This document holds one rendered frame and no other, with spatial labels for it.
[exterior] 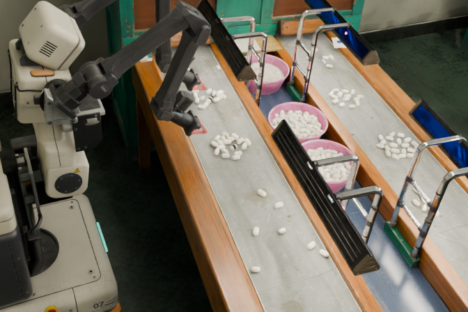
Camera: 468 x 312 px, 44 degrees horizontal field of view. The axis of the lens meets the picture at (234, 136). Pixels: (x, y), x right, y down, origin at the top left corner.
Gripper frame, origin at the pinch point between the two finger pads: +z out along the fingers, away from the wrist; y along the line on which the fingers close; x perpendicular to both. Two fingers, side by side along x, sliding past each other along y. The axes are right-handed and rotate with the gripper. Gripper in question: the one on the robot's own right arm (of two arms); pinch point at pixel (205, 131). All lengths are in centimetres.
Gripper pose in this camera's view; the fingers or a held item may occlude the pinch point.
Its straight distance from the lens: 229.5
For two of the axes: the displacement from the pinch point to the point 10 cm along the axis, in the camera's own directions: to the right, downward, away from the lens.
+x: -6.6, 6.9, 2.9
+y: -3.2, -6.1, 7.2
